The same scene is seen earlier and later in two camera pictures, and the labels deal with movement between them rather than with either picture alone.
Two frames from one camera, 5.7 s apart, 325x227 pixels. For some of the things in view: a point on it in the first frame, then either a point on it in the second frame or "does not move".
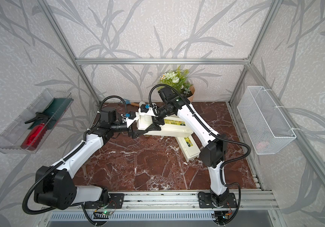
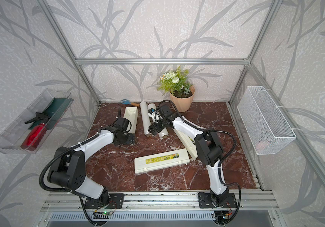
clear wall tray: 28,133 does not move
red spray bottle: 34,136 does not move
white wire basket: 268,130 does not move
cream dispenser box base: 173,126 → 131,113
